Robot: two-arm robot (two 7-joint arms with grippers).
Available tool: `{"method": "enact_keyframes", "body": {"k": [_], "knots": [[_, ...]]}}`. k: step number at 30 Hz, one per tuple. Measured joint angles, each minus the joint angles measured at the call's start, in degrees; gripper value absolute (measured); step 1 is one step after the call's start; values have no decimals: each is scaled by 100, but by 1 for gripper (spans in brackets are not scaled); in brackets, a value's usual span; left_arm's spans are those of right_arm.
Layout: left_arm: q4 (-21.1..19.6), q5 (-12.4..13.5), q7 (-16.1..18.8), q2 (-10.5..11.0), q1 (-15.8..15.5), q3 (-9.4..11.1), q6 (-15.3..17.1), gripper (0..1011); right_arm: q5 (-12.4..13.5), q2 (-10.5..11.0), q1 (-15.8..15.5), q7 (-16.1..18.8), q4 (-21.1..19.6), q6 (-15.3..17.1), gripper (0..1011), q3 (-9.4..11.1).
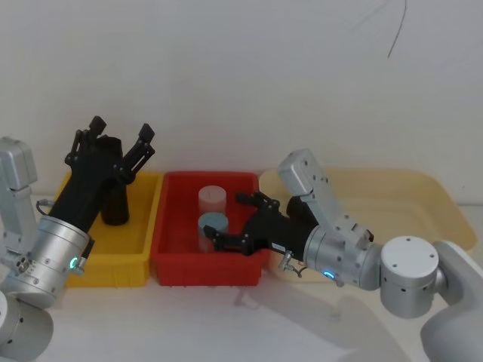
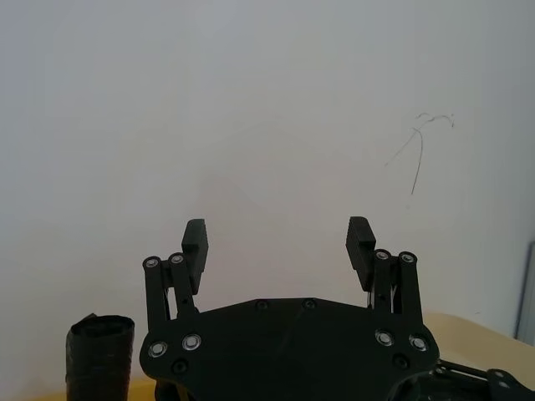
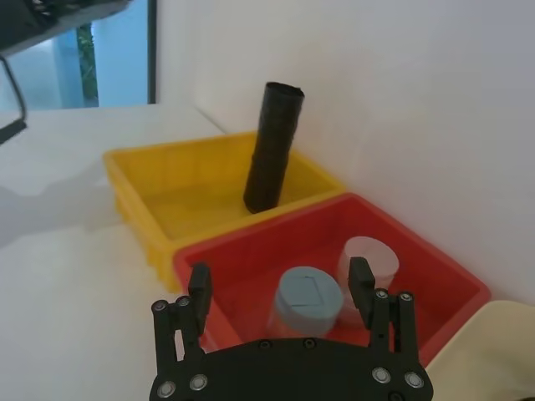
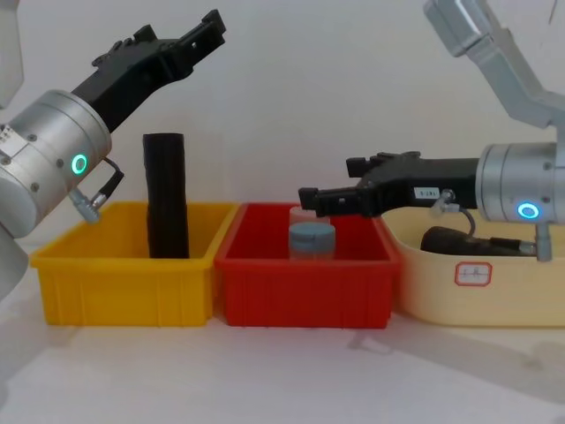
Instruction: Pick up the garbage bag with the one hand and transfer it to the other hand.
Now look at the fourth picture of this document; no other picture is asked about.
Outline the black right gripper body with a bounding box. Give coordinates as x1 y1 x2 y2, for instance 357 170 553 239
358 151 481 218

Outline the thin dark right wrist cable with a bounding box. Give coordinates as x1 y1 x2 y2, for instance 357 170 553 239
432 188 554 262

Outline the clear plastic jar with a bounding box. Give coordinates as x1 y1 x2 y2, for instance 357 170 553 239
289 205 333 231

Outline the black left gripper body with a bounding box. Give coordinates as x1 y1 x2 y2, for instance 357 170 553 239
72 24 196 133

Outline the red plastic bin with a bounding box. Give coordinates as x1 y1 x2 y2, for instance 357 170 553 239
214 201 401 330

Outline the thin dark wrist cable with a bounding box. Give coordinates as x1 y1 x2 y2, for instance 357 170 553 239
68 157 126 225
432 188 554 262

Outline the black upright tube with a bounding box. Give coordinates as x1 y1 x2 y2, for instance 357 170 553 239
141 132 192 260

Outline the black cylindrical object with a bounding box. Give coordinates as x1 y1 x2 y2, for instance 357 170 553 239
419 225 538 258

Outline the cream plastic bin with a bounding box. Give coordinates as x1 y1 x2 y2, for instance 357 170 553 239
378 208 565 329

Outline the white label with red border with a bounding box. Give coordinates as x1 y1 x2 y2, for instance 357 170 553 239
454 261 493 289

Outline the yellow plastic bin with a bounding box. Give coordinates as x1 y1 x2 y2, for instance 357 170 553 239
29 201 242 329

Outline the clear jar with grey lid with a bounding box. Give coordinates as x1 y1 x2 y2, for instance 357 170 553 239
288 222 336 262

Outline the thin dark left wrist cable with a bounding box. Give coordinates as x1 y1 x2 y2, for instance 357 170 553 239
68 157 126 225

